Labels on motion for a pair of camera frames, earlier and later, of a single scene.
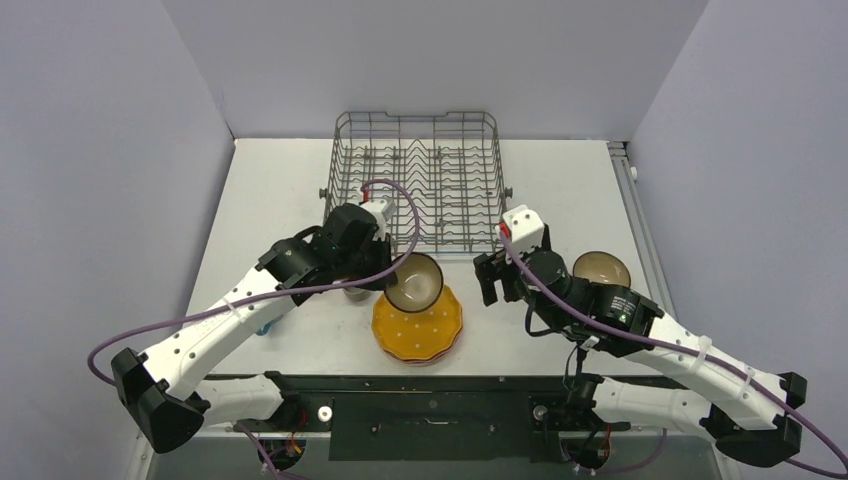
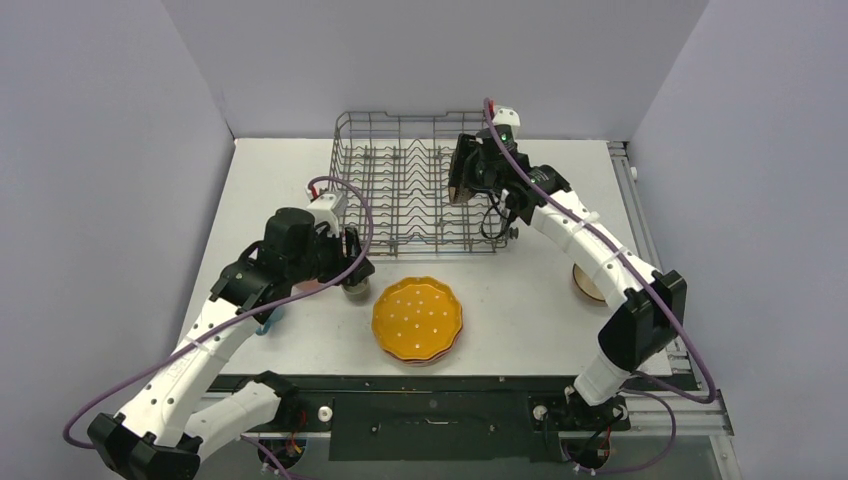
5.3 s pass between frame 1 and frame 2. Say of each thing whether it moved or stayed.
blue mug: stayed
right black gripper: moved
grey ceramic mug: stayed
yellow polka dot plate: stayed
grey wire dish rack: stayed
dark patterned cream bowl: moved
